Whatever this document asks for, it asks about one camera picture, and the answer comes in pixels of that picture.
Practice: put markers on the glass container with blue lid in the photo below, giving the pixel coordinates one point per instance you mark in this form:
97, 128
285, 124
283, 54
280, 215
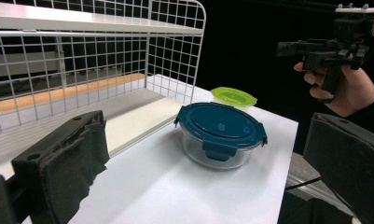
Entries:
220, 127

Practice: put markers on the wooden board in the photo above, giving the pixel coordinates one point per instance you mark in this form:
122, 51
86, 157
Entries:
35, 98

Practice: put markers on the clear container with green lid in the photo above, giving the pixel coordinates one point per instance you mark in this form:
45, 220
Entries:
234, 96

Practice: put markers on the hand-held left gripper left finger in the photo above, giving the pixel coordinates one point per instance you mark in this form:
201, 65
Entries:
60, 168

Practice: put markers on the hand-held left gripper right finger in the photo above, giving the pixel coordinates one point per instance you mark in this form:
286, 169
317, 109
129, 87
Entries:
346, 155

